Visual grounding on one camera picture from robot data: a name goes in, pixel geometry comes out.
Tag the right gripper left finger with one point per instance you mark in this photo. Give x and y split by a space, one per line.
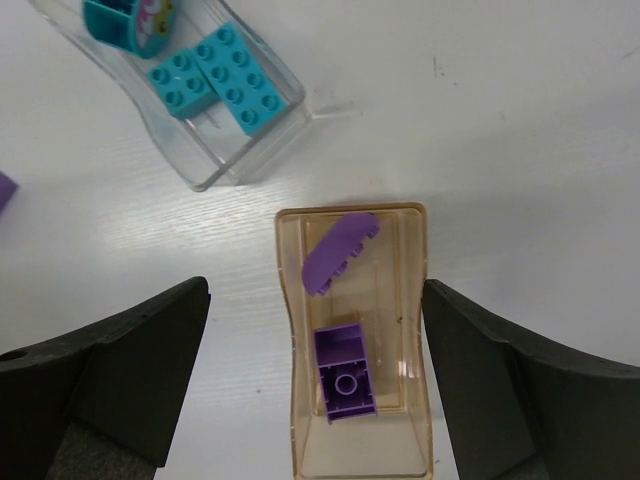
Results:
103 401

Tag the clear plastic container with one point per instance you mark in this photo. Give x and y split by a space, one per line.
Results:
209 149

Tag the wooden tan container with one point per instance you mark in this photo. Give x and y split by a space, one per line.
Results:
351 278

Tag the purple curved lego brick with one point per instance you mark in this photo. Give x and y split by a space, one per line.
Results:
8 188

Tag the purple lego brick with hole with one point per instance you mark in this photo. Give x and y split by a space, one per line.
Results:
330 257

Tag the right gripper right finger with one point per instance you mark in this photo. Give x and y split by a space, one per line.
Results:
521 406

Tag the small teal lego brick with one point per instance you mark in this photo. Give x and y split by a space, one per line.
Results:
181 86

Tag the purple square lego brick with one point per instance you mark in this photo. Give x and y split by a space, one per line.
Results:
342 364

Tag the teal curved lego brick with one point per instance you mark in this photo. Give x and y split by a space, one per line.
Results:
139 27

